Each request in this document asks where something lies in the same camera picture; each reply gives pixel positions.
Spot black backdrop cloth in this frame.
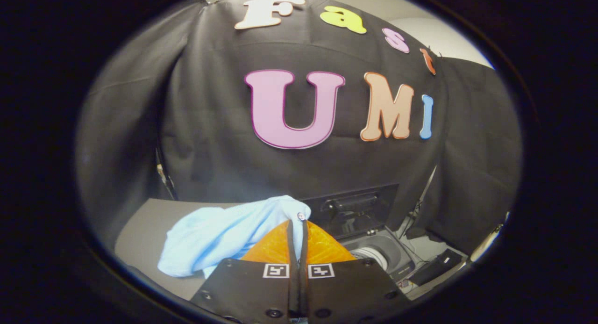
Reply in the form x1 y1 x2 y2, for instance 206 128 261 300
76 0 523 255

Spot grey and white cabinet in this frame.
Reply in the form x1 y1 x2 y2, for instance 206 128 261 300
114 198 246 302

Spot white stand pole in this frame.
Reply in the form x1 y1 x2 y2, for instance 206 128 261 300
411 165 438 222

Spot black cables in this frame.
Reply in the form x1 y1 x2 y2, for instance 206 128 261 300
397 200 428 240

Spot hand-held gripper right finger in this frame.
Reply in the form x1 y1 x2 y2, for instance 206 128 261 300
299 220 413 323

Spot light blue clothes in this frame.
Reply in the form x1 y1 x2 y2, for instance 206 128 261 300
157 195 312 279

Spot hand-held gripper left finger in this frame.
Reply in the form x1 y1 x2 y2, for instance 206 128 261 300
191 220 300 323

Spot black power strip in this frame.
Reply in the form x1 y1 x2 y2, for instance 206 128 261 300
408 248 464 287

